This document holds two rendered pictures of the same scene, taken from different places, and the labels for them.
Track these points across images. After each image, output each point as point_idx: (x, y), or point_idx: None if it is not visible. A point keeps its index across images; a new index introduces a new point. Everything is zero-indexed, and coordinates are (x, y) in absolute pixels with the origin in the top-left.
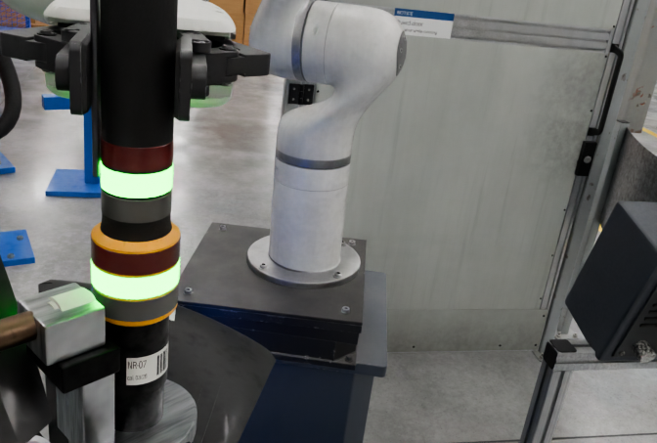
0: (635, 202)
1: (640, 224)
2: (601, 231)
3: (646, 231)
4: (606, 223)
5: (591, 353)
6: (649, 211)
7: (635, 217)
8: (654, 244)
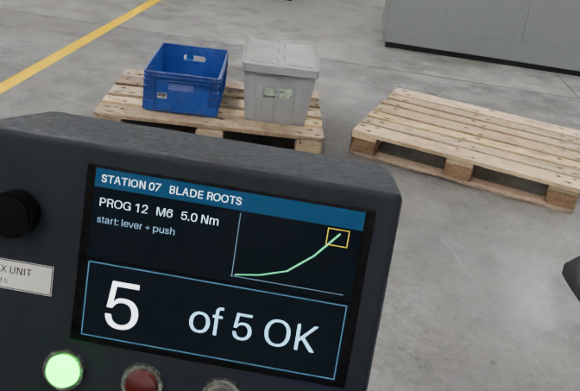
0: (362, 183)
1: (387, 176)
2: (386, 278)
3: (386, 173)
4: (392, 252)
5: None
6: (345, 175)
7: (388, 179)
8: (387, 169)
